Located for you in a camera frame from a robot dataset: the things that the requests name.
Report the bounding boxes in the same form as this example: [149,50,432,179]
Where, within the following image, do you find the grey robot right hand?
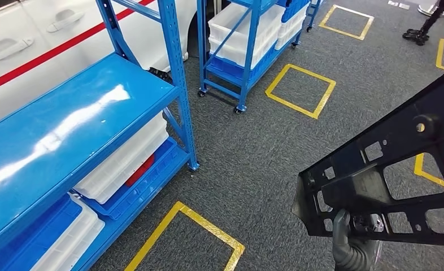
[332,208,386,244]

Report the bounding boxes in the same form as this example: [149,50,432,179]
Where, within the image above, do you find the black plastic bracket part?
[291,66,444,248]

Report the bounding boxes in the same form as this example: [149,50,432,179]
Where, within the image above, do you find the large blue shelf rack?
[0,0,201,271]

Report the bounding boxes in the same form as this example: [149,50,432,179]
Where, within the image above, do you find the yellow floor tape square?
[124,200,246,271]

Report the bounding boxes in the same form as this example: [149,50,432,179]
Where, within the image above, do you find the blue wheeled cart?
[196,0,312,115]
[304,0,324,33]

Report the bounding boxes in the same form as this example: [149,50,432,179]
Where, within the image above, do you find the large white plastic bin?
[208,26,282,71]
[208,3,286,46]

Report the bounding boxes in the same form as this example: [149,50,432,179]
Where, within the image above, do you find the small white plastic bin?
[274,24,306,51]
[276,5,310,38]

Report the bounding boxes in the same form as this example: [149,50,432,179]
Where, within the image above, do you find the blue plastic bin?
[80,137,179,221]
[280,0,312,23]
[0,194,84,271]
[208,43,281,82]

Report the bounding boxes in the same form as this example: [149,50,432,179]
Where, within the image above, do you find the person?
[402,0,444,47]

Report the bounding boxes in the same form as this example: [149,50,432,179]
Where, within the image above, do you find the red plastic item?
[124,152,156,188]

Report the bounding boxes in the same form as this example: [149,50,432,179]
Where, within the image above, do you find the chrome round stand base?
[417,0,444,18]

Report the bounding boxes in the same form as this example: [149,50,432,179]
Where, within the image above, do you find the white car with red stripe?
[0,0,199,130]

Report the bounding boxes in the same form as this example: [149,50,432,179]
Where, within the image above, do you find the white car door handle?
[0,36,36,64]
[45,10,86,33]

